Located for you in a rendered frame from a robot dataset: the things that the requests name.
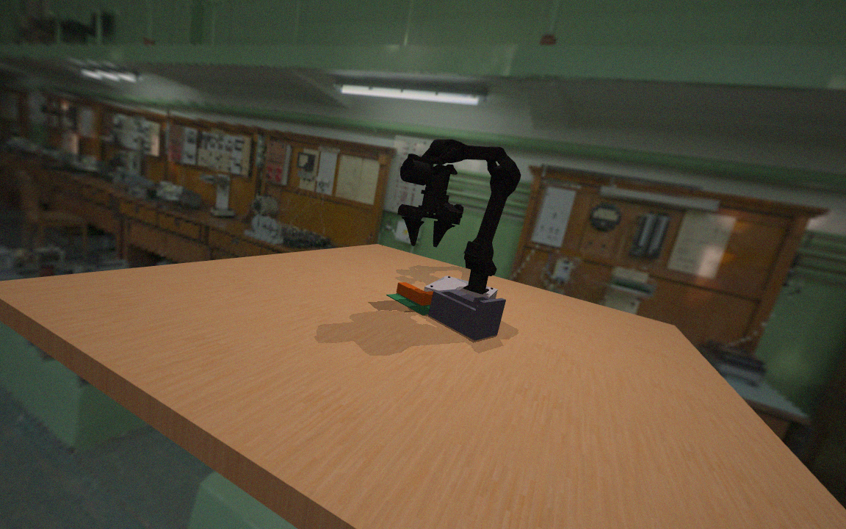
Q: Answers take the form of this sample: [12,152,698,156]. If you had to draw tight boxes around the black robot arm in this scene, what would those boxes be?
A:
[400,140,521,294]

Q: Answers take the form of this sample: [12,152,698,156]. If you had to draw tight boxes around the orange l-shaped part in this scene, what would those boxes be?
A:
[397,282,433,306]

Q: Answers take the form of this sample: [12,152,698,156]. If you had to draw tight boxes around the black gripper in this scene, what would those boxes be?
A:
[397,187,460,247]

